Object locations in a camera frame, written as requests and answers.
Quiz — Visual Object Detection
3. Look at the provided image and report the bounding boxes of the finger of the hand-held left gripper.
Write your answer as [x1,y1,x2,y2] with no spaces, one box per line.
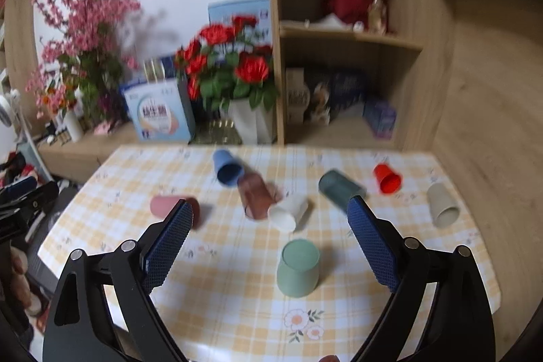
[0,175,60,214]

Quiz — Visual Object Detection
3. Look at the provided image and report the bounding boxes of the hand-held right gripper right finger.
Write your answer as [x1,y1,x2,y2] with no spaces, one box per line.
[345,195,497,362]

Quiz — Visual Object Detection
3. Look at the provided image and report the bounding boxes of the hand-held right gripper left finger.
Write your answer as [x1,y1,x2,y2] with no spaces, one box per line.
[42,198,200,362]

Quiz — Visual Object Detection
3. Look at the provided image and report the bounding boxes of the pink cup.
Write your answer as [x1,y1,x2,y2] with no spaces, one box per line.
[150,195,201,228]

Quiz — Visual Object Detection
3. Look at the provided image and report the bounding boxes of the dark green cup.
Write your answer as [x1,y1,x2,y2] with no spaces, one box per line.
[318,170,366,214]

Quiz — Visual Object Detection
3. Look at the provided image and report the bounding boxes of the red cup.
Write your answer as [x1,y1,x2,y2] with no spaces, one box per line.
[373,164,402,194]

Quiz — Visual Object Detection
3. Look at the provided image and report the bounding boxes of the light green cup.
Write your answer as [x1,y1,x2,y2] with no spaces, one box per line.
[277,239,321,298]

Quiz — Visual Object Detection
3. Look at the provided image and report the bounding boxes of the beige cup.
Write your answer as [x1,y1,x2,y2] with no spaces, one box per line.
[426,182,460,228]

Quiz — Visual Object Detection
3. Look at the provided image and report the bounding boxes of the white cup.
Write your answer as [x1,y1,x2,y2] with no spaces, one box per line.
[268,194,310,232]

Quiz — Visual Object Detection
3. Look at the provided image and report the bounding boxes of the blue cup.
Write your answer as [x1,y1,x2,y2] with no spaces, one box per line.
[212,149,244,188]

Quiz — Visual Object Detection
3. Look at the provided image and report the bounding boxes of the maroon cup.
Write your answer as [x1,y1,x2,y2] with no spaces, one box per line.
[237,172,283,219]

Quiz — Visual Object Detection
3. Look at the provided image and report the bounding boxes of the person's left hand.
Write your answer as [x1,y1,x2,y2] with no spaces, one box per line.
[0,247,32,316]

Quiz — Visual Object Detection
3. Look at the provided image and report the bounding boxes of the pile of clothes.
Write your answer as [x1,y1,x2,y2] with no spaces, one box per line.
[0,152,45,187]

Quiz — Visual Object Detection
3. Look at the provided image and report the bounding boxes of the black chair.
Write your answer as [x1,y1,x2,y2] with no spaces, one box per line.
[23,186,83,297]

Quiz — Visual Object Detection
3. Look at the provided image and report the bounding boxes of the white bottle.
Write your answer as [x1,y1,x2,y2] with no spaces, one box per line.
[63,110,85,143]

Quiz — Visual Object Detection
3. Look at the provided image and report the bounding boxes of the white fan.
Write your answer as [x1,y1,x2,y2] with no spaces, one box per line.
[0,88,25,142]

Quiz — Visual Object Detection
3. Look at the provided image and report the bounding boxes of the yellow checkered tablecloth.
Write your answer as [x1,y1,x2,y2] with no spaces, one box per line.
[37,145,501,362]

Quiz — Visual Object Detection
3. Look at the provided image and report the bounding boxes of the purple box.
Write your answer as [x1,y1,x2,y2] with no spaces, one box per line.
[363,98,398,140]

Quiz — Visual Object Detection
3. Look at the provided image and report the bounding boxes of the blue and white carton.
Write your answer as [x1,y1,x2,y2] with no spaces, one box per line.
[121,80,196,143]

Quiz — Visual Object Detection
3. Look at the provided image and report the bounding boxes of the white flower vase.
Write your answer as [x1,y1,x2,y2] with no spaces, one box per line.
[228,97,276,145]

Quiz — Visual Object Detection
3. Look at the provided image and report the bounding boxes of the dark blue bag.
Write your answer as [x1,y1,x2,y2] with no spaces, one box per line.
[305,69,370,122]

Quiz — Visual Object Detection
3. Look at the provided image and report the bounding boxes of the pink blossom branches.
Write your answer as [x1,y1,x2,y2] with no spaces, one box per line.
[24,0,144,125]

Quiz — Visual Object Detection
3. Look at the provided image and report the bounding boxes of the wooden shelf unit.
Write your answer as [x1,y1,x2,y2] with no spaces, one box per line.
[263,0,456,154]

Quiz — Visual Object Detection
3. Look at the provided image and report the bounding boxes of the red rose bouquet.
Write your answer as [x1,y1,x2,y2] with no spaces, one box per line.
[174,15,281,112]

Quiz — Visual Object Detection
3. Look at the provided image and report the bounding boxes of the gold figurine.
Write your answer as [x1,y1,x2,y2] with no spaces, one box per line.
[367,0,389,35]

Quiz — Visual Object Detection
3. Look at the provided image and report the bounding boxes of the large light blue box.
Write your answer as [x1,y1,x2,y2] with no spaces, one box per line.
[208,0,272,49]

